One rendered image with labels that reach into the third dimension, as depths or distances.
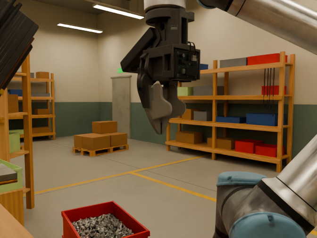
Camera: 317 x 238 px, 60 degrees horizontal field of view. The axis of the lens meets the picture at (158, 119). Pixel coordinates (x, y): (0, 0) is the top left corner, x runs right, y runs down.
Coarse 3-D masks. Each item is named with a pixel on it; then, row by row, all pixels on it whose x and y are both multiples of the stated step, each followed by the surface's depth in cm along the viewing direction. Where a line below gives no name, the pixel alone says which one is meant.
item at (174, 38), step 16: (160, 16) 45; (176, 16) 44; (192, 16) 46; (160, 32) 48; (176, 32) 44; (160, 48) 45; (176, 48) 44; (192, 48) 46; (144, 64) 49; (160, 64) 47; (176, 64) 44; (192, 64) 47; (160, 80) 47; (176, 80) 51; (192, 80) 48
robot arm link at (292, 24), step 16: (208, 0) 59; (224, 0) 58; (240, 0) 57; (256, 0) 56; (272, 0) 56; (288, 0) 57; (240, 16) 60; (256, 16) 58; (272, 16) 57; (288, 16) 56; (304, 16) 56; (272, 32) 60; (288, 32) 58; (304, 32) 57; (304, 48) 61
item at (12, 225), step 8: (0, 208) 112; (0, 216) 105; (8, 216) 105; (0, 224) 98; (8, 224) 98; (16, 224) 98; (0, 232) 92; (8, 232) 92; (16, 232) 92; (24, 232) 92
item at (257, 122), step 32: (224, 64) 583; (256, 64) 530; (288, 64) 505; (192, 96) 650; (224, 96) 579; (256, 96) 526; (224, 128) 639; (256, 128) 529; (288, 128) 530; (288, 160) 533
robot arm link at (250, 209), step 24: (312, 144) 49; (288, 168) 50; (312, 168) 47; (240, 192) 56; (264, 192) 49; (288, 192) 47; (312, 192) 46; (240, 216) 49; (264, 216) 45; (288, 216) 45; (312, 216) 46
